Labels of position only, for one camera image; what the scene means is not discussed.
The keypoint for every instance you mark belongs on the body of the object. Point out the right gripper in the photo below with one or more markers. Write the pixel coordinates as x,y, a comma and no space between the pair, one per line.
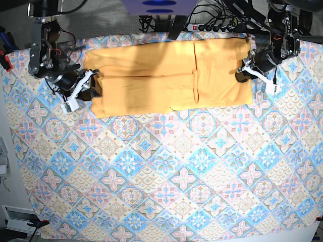
72,87

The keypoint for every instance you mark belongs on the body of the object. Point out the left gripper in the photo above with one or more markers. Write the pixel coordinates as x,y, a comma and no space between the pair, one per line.
257,65

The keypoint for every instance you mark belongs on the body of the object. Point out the yellow T-shirt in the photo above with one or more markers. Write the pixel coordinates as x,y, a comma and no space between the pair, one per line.
165,76

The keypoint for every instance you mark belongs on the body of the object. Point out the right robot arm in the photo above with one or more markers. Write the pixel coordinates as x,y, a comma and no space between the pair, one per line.
47,61

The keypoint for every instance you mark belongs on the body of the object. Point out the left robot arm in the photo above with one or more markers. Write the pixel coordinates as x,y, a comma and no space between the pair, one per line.
288,21

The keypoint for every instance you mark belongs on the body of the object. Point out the white power strip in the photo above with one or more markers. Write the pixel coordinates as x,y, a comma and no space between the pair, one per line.
193,27

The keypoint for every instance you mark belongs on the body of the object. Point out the red table clamp left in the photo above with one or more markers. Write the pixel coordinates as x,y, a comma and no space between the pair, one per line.
5,61

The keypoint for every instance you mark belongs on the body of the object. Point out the patterned tile tablecloth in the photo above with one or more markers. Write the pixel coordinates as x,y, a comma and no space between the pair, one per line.
192,175

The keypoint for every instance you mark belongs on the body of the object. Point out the orange clamp bottom left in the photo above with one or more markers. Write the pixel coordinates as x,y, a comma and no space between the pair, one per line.
37,223

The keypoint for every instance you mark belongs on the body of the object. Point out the white tray bottom left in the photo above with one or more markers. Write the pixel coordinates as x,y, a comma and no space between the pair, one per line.
17,219

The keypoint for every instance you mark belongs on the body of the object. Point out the red clamp right edge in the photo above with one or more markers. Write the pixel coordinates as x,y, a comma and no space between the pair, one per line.
319,219

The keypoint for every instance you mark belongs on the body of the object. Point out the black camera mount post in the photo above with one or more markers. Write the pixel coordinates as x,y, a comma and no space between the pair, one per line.
178,24

